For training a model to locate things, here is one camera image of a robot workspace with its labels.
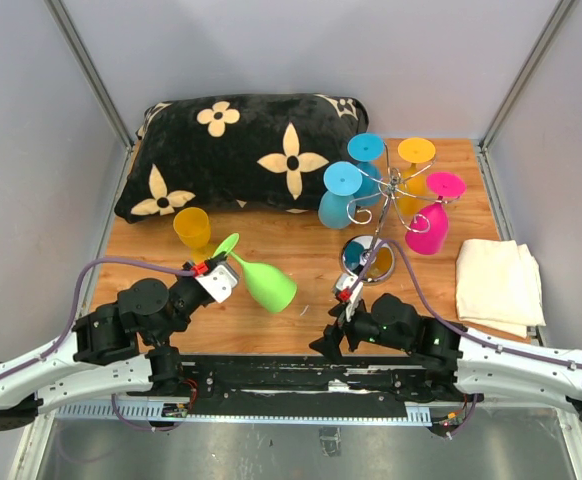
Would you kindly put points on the yellow plastic goblet front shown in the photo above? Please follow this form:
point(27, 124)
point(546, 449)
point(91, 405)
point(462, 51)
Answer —
point(419, 153)

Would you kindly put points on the chrome wine glass rack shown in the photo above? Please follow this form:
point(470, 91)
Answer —
point(366, 256)

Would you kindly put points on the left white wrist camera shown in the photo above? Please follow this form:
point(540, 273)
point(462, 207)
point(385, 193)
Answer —
point(217, 278)

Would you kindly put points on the magenta plastic goblet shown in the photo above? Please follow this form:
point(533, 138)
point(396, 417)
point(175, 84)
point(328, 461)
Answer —
point(429, 227)

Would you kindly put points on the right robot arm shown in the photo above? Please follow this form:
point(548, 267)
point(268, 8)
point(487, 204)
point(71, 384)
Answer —
point(471, 361)

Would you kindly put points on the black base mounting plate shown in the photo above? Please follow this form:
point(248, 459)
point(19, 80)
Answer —
point(303, 387)

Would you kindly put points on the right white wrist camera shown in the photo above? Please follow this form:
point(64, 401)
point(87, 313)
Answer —
point(348, 289)

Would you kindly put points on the black floral plush pillow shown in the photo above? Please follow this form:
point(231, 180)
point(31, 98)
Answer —
point(236, 151)

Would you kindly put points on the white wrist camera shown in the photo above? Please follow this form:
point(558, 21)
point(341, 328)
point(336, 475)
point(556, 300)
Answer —
point(217, 278)
point(348, 289)

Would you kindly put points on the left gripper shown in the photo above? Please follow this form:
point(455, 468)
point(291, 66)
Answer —
point(221, 257)

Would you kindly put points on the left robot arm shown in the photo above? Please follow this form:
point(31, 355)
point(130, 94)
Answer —
point(119, 348)

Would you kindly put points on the right aluminium frame post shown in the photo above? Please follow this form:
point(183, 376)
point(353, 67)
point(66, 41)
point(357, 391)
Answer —
point(542, 44)

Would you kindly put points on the aluminium frame post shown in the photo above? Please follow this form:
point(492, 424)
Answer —
point(542, 44)
point(64, 22)

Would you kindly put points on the blue plastic goblet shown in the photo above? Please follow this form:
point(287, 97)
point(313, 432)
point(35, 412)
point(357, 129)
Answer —
point(366, 148)
point(337, 206)

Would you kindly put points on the yellow plastic goblet rear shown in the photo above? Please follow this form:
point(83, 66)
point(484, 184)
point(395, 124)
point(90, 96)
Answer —
point(192, 226)

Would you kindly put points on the green plastic goblet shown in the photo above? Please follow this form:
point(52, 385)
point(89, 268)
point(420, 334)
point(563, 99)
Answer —
point(271, 288)

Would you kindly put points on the yellow plastic goblet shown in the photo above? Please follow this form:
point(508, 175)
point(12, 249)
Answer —
point(192, 226)
point(419, 153)

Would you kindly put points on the left aluminium frame post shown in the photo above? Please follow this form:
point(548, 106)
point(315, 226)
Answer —
point(64, 22)

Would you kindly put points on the white folded cloth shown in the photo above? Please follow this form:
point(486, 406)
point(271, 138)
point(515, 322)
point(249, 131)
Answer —
point(498, 285)

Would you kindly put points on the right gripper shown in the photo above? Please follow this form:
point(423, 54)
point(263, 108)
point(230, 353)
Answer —
point(329, 343)

